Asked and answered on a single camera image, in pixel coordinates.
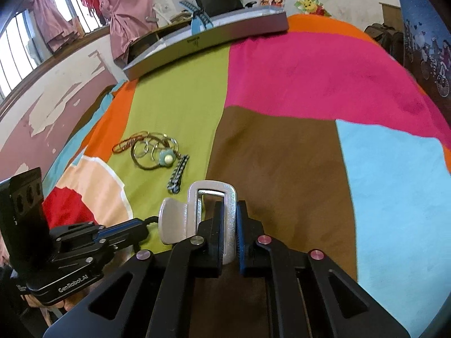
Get black office chair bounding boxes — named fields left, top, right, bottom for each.
left=195, top=0, right=256, bottom=15

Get red braided bracelet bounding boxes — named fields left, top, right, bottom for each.
left=112, top=131, right=150, bottom=155

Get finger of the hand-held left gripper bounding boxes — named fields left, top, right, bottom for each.
left=97, top=217, right=150, bottom=236
left=105, top=232, right=150, bottom=254

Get yellow cartoon wall sticker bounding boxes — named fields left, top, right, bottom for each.
left=295, top=0, right=332, bottom=17

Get grey cardboard box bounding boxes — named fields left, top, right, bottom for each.
left=121, top=5, right=289, bottom=81

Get barred window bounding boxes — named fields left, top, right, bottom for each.
left=0, top=0, right=110, bottom=103

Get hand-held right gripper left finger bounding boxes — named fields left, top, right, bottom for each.
left=43, top=201, right=226, bottom=338

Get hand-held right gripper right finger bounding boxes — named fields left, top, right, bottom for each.
left=235, top=200, right=411, bottom=338

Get blue printed cloth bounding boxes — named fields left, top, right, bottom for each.
left=391, top=0, right=451, bottom=99

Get dark suitcase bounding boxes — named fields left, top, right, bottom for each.
left=364, top=23, right=404, bottom=66

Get blue strap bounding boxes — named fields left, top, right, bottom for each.
left=179, top=0, right=215, bottom=32

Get wooden desk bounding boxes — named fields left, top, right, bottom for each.
left=127, top=14, right=198, bottom=64

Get silver hair claw clip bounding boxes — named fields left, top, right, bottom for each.
left=158, top=180, right=239, bottom=266

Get pink hanging cloth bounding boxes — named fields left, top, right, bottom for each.
left=32, top=0, right=85, bottom=53

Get pink hanging clothes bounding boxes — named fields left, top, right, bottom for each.
left=79, top=0, right=157, bottom=60

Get light blue flower keychain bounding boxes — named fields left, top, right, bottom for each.
left=157, top=149, right=184, bottom=167

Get wooden cabinet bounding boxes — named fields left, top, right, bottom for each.
left=380, top=3, right=404, bottom=32

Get blue braided bracelet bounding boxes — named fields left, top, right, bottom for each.
left=166, top=154, right=190, bottom=194

